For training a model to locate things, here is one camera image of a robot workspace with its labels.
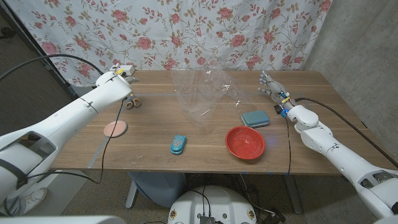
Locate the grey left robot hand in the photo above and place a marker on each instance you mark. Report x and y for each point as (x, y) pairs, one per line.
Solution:
(132, 80)

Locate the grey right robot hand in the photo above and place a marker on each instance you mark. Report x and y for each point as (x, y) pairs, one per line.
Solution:
(276, 90)

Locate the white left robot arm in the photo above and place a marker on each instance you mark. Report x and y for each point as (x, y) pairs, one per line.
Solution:
(68, 121)

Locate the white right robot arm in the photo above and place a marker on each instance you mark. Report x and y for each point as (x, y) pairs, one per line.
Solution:
(342, 155)

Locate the red round tray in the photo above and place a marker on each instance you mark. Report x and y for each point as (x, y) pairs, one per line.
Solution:
(245, 143)

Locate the clear cling film sheet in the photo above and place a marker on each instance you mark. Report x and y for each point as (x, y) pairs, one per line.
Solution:
(199, 93)

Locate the white power strip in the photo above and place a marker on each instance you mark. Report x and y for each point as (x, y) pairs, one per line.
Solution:
(129, 70)

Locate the teal sponge block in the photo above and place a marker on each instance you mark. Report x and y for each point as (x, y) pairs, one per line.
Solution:
(255, 119)

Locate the floral print curtain backdrop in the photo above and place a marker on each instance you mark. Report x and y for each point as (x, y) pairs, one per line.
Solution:
(186, 31)

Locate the grey table leg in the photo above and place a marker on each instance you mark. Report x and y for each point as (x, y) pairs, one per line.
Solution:
(293, 196)

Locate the grey blue chair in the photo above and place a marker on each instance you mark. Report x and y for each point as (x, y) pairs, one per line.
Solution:
(158, 186)

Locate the white floor platform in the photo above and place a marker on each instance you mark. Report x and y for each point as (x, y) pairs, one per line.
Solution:
(68, 186)

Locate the black power adapter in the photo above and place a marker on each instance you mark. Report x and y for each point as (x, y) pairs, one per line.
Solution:
(275, 217)

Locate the white robot torso base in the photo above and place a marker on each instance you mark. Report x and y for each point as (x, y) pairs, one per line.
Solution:
(214, 205)

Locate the white sneaker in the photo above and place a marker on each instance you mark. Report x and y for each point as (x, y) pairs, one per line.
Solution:
(35, 199)

